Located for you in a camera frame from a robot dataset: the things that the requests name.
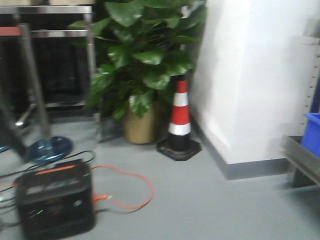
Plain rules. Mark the tan plant pot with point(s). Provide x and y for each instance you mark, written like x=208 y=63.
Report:
x=143 y=130

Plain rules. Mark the red white traffic cone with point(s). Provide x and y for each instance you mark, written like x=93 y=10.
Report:
x=178 y=144

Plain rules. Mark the green potted plant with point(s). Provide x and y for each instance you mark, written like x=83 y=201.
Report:
x=139 y=50

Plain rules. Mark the black portable power station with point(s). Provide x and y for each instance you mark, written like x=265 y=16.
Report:
x=56 y=203

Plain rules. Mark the blue lower right front bin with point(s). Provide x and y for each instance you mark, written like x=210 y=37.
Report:
x=311 y=137

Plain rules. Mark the stainless steel table frame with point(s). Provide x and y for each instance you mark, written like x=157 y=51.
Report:
x=63 y=45

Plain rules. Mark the steel barrier post with base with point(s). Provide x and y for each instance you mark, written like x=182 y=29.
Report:
x=50 y=148

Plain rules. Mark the steel rack frame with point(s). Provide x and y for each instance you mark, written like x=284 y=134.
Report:
x=304 y=166

